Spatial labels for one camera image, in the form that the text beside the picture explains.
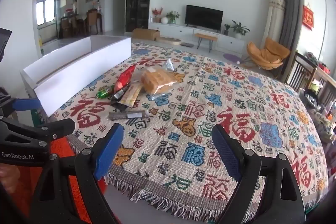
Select brown cardboard box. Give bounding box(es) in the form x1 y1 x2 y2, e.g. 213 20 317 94
132 28 160 42

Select clear bread packet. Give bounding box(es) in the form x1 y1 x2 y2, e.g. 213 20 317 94
131 67 185 95

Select long clear snack stick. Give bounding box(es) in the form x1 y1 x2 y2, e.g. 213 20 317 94
108 111 150 121

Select black chocolate bar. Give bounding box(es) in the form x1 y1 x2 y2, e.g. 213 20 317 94
110 90 130 105

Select orange lounge chair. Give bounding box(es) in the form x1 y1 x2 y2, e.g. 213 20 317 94
246 38 291 71

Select white television cabinet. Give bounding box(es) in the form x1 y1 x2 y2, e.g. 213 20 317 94
148 22 246 55

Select wooden dining table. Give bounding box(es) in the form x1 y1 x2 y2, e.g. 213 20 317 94
60 13 103 35

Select silver triangular snack packet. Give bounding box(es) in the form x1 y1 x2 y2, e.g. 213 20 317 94
164 58 176 72

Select red snack packet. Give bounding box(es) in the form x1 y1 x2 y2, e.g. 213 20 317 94
113 64 136 94

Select green sausage packet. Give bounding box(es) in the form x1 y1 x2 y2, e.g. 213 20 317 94
96 85 116 98

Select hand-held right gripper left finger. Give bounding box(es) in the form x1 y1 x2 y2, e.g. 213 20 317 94
29 123 124 224

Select black television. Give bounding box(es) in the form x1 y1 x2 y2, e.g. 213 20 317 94
184 5 224 30

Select red flowers in vase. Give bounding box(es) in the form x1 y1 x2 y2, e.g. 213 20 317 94
152 7 164 23

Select round wooden cat scratcher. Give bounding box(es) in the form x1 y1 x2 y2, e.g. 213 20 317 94
157 36 181 46

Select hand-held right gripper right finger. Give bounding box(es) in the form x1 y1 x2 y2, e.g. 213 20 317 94
211 124 306 224

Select purple round mat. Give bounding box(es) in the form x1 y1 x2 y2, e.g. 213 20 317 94
223 53 243 62

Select white cardboard box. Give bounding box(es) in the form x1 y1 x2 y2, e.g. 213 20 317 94
20 35 132 117

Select yellow cartoon snack packet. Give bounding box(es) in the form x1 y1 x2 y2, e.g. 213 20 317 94
117 82 144 107

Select grey curtain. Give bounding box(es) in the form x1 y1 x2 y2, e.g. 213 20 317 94
279 0 301 80

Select cluttered wooden table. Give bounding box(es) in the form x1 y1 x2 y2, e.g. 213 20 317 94
299 52 336 143

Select covered standing air conditioner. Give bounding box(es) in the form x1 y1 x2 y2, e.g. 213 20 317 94
262 0 286 48

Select green cloth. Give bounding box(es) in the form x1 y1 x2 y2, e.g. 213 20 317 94
29 109 48 126

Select wooden bench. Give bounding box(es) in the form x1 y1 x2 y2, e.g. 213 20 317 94
194 33 218 52

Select large potted plant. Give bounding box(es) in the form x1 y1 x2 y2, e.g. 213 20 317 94
230 21 250 39

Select dark wooden chair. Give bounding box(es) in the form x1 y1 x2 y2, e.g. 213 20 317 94
285 52 318 93

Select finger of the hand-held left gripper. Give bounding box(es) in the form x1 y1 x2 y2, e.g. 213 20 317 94
0 118 76 144
0 94 40 118

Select balcony sliding door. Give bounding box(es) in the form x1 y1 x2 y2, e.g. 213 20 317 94
36 0 78 43

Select printed blanket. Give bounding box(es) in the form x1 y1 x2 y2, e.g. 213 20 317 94
51 42 330 224

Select wooden dining chair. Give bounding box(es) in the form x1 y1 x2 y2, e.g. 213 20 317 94
86 9 99 35
60 17 72 38

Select person's left hand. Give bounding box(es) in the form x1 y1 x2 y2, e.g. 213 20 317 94
0 165 21 194

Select bushy green potted plant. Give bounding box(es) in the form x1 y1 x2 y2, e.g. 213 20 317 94
166 11 181 24

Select black snack packet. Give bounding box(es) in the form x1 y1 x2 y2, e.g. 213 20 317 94
113 103 137 112

